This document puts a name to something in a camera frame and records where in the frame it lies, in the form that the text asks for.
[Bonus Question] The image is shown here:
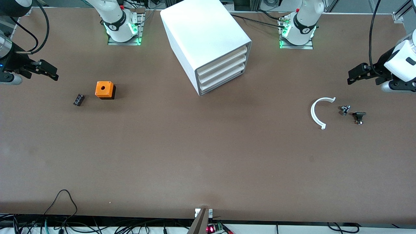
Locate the grey camera mount bar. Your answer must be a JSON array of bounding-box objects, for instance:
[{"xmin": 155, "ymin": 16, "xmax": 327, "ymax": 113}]
[{"xmin": 187, "ymin": 208, "xmax": 214, "ymax": 234}]

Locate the black looping cable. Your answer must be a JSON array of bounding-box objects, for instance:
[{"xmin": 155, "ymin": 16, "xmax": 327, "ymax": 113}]
[{"xmin": 43, "ymin": 189, "xmax": 78, "ymax": 228}]

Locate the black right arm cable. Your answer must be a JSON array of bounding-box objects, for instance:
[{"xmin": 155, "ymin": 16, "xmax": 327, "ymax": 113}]
[{"xmin": 10, "ymin": 0, "xmax": 50, "ymax": 54}]

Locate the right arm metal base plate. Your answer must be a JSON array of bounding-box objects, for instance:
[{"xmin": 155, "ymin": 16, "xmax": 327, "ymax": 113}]
[{"xmin": 107, "ymin": 12, "xmax": 146, "ymax": 46}]

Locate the black flat-headed switch part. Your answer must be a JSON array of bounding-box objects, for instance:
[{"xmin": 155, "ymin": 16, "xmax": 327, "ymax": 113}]
[{"xmin": 352, "ymin": 111, "xmax": 367, "ymax": 125}]

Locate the black cable on table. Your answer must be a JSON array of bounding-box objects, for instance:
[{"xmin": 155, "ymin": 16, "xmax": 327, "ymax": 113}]
[{"xmin": 230, "ymin": 14, "xmax": 287, "ymax": 28}]

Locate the white half ring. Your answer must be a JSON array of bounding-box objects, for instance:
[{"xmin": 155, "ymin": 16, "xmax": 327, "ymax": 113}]
[{"xmin": 310, "ymin": 97, "xmax": 336, "ymax": 130}]

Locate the orange box with hole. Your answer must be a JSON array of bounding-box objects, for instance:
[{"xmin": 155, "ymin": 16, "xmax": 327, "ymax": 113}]
[{"xmin": 95, "ymin": 81, "xmax": 116, "ymax": 100}]

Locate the black cable at table edge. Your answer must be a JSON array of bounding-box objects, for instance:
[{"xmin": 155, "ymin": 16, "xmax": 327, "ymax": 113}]
[{"xmin": 327, "ymin": 222, "xmax": 360, "ymax": 234}]

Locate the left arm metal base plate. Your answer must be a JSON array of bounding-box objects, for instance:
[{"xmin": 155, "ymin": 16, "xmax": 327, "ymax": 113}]
[{"xmin": 278, "ymin": 19, "xmax": 314, "ymax": 50}]

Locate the circuit board with red light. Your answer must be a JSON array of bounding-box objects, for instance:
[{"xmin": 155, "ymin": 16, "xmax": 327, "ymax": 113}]
[{"xmin": 205, "ymin": 222, "xmax": 233, "ymax": 234}]

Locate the white drawer with dividers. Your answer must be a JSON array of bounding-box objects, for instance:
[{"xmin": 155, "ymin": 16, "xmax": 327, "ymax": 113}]
[{"xmin": 197, "ymin": 45, "xmax": 248, "ymax": 77}]

